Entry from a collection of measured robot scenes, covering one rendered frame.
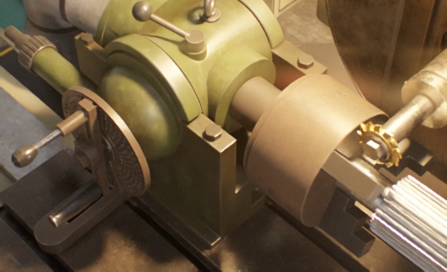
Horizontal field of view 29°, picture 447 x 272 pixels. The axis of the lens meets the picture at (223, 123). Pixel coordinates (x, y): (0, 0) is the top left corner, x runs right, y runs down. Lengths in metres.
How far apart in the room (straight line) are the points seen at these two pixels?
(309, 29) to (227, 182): 1.93
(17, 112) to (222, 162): 0.81
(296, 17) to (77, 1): 1.61
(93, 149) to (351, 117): 0.37
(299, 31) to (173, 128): 1.93
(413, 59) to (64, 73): 0.53
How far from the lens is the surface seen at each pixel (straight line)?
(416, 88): 1.16
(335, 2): 1.38
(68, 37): 1.81
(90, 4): 1.65
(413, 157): 1.20
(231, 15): 1.28
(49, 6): 1.73
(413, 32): 1.28
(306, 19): 3.17
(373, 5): 1.32
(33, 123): 1.89
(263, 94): 1.22
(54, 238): 1.36
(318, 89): 1.16
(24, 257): 1.38
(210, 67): 1.23
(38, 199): 1.44
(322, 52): 3.05
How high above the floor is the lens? 2.15
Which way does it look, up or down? 50 degrees down
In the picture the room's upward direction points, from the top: straight up
